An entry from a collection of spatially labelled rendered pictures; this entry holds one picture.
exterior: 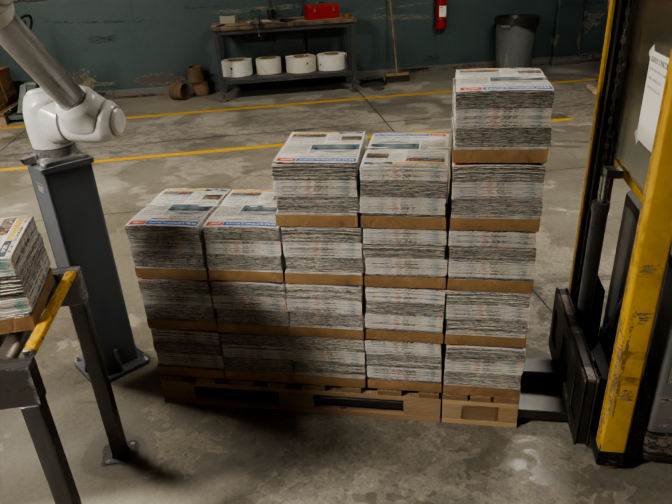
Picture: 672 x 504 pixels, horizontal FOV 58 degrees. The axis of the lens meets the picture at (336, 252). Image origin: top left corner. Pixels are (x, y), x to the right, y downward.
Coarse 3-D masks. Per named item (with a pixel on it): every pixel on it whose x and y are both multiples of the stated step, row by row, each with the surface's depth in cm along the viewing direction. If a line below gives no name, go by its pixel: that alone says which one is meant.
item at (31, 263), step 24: (24, 216) 176; (0, 240) 162; (24, 240) 166; (0, 264) 153; (24, 264) 161; (48, 264) 183; (0, 288) 156; (24, 288) 159; (0, 312) 159; (24, 312) 161
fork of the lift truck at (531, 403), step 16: (320, 400) 245; (336, 400) 243; (352, 400) 242; (368, 400) 241; (384, 400) 240; (528, 400) 235; (544, 400) 235; (560, 400) 234; (528, 416) 231; (544, 416) 230; (560, 416) 229
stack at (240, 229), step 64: (192, 192) 245; (256, 192) 242; (192, 256) 221; (256, 256) 217; (320, 256) 213; (384, 256) 209; (192, 320) 235; (256, 320) 230; (320, 320) 225; (384, 320) 220; (192, 384) 249; (256, 384) 245
